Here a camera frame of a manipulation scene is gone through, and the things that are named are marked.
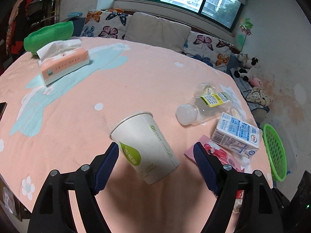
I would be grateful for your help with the colourful pinwheel decoration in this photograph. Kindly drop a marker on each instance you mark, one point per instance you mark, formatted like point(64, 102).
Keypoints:
point(246, 26)

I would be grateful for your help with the right butterfly print pillow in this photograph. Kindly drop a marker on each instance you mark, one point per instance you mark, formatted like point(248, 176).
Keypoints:
point(210, 50)

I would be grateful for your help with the white blue milk carton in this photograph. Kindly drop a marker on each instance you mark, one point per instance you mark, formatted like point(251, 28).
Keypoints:
point(236, 135)

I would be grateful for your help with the clear jelly cup yellow lid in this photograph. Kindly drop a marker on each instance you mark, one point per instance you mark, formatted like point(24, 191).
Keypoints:
point(204, 89)

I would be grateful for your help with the butterfly print pillow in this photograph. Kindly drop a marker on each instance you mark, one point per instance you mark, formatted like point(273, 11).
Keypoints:
point(106, 24)
point(210, 50)

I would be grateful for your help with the clothes rack with garments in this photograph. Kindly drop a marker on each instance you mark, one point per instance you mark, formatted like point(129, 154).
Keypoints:
point(28, 16)

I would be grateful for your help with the left butterfly print pillow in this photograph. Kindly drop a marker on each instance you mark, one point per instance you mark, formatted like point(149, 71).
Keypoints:
point(106, 24)

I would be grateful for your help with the peach patterned tablecloth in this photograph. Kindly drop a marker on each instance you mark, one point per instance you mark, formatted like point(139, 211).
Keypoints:
point(67, 124)

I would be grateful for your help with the white paper cup green logo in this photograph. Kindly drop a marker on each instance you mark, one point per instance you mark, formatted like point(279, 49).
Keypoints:
point(144, 146)

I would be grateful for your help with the green plastic mesh basket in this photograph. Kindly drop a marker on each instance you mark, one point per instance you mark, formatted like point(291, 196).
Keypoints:
point(275, 152)

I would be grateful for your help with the pink snack wrapper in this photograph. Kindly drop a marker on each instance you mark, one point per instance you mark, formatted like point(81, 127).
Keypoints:
point(222, 154)

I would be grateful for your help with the green wavy bowl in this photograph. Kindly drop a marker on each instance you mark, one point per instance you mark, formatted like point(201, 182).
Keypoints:
point(57, 32)

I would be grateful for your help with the pink plush toy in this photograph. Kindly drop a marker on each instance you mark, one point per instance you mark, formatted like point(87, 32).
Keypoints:
point(256, 82)

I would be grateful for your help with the beige cushion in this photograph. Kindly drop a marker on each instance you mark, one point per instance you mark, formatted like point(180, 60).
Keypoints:
point(155, 31)

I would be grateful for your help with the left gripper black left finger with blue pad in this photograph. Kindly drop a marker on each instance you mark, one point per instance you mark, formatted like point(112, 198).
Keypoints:
point(66, 196)

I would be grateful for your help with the pink tissue pack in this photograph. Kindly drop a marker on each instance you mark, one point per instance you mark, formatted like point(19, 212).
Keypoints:
point(59, 58)

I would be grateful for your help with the spotted cream cloth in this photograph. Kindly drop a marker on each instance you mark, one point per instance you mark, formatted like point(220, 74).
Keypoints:
point(259, 96)

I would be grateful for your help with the black white plush toys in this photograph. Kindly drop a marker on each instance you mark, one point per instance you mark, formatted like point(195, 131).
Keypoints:
point(248, 67)

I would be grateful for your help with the clear plastic bottle yellow label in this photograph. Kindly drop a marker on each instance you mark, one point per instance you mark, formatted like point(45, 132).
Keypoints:
point(203, 108)

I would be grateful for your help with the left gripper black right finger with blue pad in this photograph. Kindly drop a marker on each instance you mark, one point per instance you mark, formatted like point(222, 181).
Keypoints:
point(258, 212)

